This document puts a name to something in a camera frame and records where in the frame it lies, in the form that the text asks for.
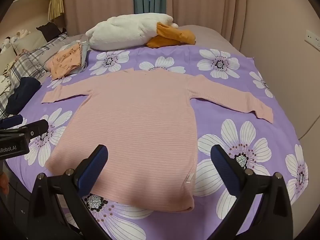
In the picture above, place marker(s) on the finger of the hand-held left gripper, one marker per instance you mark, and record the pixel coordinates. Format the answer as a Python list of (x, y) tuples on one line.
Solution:
[(37, 127), (11, 120)]

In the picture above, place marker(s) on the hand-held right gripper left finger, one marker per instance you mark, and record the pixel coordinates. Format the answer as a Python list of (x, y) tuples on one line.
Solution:
[(97, 164)]

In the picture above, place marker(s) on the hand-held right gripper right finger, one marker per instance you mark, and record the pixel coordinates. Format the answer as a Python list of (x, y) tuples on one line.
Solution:
[(222, 164)]

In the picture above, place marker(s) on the pink striped sweater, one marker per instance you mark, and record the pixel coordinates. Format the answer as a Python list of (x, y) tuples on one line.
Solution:
[(137, 130)]

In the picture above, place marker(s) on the person's left hand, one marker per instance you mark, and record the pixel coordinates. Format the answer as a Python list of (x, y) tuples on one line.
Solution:
[(3, 183)]

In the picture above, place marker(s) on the navy cloth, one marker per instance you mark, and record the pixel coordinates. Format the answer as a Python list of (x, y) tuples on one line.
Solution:
[(22, 92)]

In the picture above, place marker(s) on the white printed cloth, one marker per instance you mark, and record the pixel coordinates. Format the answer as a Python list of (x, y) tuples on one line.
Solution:
[(6, 80)]

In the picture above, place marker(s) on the purple floral bedsheet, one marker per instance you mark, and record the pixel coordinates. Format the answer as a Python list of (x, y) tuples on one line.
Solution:
[(225, 100)]

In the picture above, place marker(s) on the orange printed garment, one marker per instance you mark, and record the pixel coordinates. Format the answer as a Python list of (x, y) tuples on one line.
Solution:
[(65, 60)]

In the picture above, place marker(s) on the small plush toys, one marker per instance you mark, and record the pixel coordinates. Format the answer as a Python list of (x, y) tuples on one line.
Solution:
[(10, 42)]

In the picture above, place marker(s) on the beige pillow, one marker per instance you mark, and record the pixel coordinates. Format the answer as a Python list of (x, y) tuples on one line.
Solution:
[(30, 41)]

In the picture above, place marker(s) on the grey blue garment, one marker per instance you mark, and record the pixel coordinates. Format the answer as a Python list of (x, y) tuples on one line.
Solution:
[(85, 52)]

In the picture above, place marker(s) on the black cat-shaped pillow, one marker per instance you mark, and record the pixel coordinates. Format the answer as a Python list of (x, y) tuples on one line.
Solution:
[(50, 31)]

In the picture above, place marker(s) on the white goose plush toy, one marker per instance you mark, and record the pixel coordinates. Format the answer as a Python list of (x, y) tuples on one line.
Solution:
[(120, 32)]

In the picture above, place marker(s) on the pink curtain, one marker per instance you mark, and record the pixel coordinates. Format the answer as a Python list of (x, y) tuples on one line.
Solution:
[(100, 0), (205, 2)]

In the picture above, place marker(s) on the white wall socket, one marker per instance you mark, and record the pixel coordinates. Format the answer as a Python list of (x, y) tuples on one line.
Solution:
[(313, 38)]

